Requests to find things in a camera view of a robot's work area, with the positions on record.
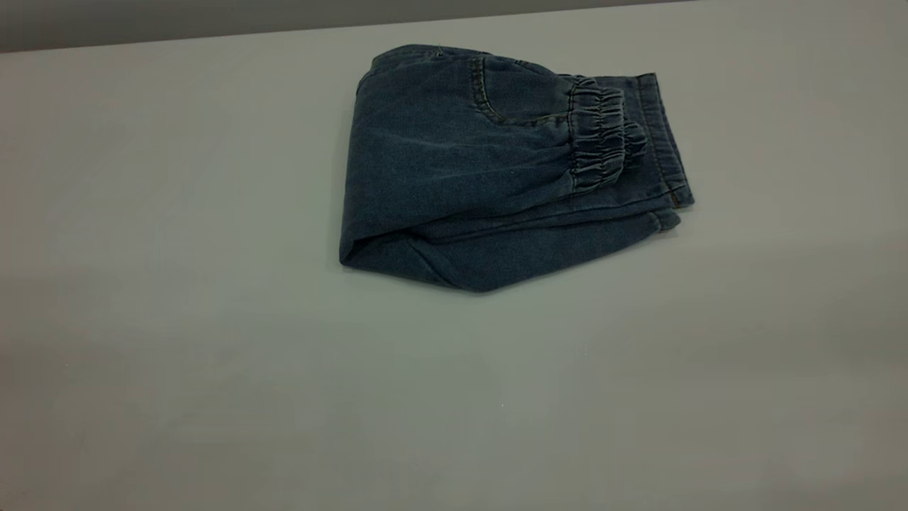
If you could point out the blue denim shorts with print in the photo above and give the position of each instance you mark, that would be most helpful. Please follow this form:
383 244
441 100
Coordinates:
461 156

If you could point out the white table cover sheet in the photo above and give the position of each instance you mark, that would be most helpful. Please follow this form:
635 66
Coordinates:
454 390

